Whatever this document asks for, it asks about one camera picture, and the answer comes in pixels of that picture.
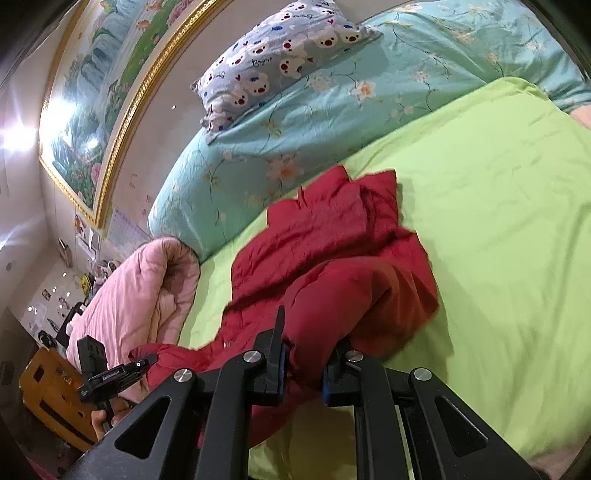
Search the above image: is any red quilted down jacket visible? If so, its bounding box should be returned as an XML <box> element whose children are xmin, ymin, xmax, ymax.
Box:
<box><xmin>127</xmin><ymin>164</ymin><xmax>440</xmax><ymax>451</ymax></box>

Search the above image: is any person's left hand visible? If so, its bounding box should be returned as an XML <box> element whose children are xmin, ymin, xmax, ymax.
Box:
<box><xmin>90</xmin><ymin>397</ymin><xmax>135</xmax><ymax>441</ymax></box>

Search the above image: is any orange wooden cabinet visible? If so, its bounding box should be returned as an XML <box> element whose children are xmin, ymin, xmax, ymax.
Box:
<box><xmin>19</xmin><ymin>347</ymin><xmax>97</xmax><ymax>452</ymax></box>

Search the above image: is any pink quilted blanket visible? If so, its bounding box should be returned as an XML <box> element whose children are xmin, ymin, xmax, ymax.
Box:
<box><xmin>65</xmin><ymin>236</ymin><xmax>202</xmax><ymax>407</ymax></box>

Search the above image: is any teal floral duvet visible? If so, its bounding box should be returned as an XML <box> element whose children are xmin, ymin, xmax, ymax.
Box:
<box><xmin>147</xmin><ymin>1</ymin><xmax>590</xmax><ymax>259</ymax></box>

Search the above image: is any gold framed landscape painting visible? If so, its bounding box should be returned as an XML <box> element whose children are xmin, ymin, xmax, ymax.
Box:
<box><xmin>39</xmin><ymin>1</ymin><xmax>226</xmax><ymax>227</ymax></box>

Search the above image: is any grey pig pattern pillow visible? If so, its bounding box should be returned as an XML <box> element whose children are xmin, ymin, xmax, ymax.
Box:
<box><xmin>190</xmin><ymin>1</ymin><xmax>381</xmax><ymax>143</ymax></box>

